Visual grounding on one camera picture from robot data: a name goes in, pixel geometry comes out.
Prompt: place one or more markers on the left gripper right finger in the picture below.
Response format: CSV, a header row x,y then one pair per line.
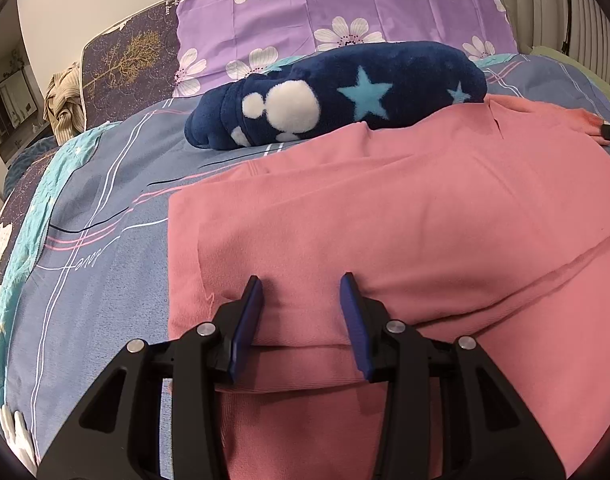
x,y
488,432

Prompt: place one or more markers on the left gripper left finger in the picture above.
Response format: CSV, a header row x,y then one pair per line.
x,y
114,430

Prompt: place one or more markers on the pink long-sleeve shirt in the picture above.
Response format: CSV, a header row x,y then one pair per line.
x,y
489,219

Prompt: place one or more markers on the blue plaid bed cover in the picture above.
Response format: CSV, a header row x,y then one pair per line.
x,y
101,275

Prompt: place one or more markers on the dark unicorn print bedsheet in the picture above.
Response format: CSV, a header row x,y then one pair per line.
x,y
17,253

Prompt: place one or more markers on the navy star fleece blanket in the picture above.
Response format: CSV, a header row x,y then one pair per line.
x,y
385,85

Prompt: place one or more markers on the beige knitted garment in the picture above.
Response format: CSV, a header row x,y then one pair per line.
x,y
63,107

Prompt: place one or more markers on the dark tree-print pillow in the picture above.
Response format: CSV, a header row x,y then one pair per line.
x,y
131,65

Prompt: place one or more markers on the purple floral pillow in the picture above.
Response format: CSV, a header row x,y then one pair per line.
x,y
226,40

